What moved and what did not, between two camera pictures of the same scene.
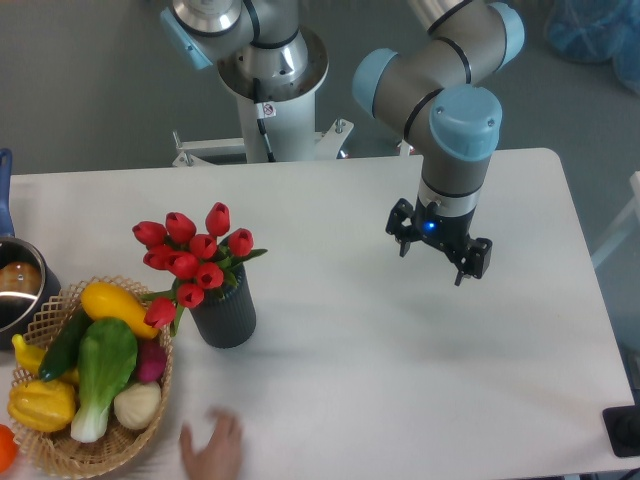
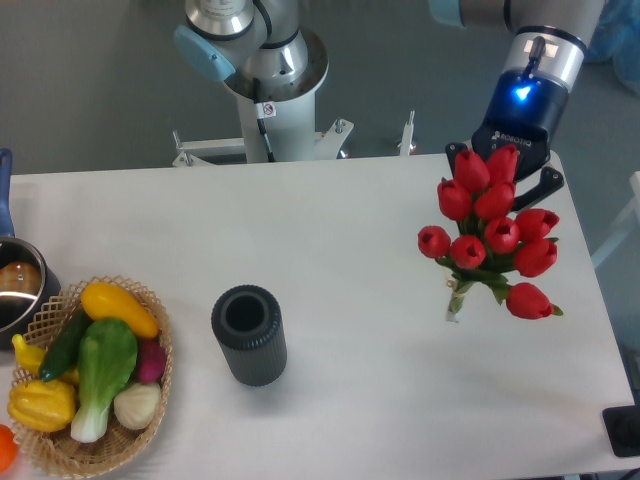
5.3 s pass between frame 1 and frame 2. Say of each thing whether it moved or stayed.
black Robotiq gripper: moved
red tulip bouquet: moved
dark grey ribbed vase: moved
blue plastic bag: stayed
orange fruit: stayed
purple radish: stayed
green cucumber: stayed
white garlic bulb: stayed
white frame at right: stayed
